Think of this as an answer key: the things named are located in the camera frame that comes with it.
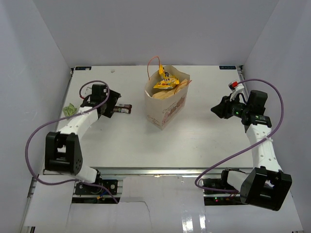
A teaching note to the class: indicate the aluminium table edge rail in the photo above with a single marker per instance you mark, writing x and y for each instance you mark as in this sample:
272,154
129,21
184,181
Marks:
150,171

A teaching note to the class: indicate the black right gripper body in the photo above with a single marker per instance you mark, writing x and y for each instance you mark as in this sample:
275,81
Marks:
235,108

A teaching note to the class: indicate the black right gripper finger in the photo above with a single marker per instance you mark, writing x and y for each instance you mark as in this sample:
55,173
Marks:
223,104
219,111

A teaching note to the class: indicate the blue table label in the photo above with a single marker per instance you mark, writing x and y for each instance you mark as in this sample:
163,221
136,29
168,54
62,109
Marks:
83,68
227,67

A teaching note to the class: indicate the yellow snack packet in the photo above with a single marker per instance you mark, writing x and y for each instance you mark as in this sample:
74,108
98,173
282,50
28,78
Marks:
163,73
167,84

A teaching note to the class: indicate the brown chocolate bar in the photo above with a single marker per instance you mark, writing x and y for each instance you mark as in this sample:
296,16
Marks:
123,108

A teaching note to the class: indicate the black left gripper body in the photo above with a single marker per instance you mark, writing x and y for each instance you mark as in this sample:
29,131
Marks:
110,103

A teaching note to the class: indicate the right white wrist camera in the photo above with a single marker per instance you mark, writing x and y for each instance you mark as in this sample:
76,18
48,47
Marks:
236,89

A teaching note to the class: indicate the left green snack packet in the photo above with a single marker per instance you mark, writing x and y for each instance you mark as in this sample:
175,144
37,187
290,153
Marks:
69,110

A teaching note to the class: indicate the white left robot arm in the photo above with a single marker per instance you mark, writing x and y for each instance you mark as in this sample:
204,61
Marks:
63,152

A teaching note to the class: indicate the right blue table label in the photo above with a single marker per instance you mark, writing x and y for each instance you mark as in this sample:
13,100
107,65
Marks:
227,67

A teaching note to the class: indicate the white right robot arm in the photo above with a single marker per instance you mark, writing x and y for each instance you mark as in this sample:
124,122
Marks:
266,186

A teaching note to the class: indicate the left blue table label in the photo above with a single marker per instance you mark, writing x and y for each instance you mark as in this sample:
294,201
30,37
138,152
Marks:
83,68

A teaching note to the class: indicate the large brown chips bag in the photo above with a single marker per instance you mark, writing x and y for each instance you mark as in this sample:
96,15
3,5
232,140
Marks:
164,94

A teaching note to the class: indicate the cream paper bag orange handles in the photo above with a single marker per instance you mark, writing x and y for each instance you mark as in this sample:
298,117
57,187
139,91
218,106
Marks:
161,112

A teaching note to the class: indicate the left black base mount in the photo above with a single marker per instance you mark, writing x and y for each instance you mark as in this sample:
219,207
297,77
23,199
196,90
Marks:
96,195

